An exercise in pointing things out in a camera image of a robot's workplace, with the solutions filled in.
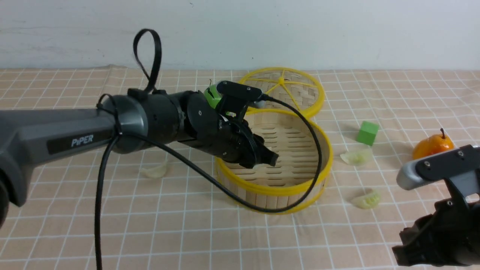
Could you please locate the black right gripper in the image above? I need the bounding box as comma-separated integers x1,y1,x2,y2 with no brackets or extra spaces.
391,201,480,267

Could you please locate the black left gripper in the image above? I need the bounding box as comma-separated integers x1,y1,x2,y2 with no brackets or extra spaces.
186,92,279,169

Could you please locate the pale dumpling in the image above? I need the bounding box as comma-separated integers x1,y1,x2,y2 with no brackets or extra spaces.
139,162,168,179
252,164,268,171

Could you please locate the translucent green dumpling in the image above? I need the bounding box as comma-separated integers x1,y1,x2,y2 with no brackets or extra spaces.
350,189,382,210
339,148,374,167

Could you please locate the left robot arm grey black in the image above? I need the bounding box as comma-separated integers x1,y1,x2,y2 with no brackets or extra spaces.
0,91,278,223

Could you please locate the bamboo steamer tray yellow rim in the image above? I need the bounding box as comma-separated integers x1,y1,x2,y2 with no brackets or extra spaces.
215,109,334,213

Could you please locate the bamboo steamer lid yellow rim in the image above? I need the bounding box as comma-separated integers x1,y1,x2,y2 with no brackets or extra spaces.
239,67,325,118

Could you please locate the green plastic apple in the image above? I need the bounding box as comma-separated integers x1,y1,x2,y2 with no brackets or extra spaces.
204,79,222,109

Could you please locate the orange plastic pear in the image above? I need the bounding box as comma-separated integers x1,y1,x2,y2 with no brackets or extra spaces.
411,128,455,160

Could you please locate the green foam cube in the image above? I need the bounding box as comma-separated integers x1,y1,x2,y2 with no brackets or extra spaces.
355,121,379,146

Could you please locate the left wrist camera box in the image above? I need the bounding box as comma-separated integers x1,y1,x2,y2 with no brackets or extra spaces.
215,81,266,120

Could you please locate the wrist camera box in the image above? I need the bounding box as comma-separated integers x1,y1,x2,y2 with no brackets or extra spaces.
396,145,480,202
215,81,266,120

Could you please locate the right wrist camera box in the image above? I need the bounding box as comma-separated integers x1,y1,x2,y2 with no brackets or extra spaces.
396,145,480,202

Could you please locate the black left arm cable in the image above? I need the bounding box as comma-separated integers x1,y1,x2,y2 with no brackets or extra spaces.
94,29,323,270

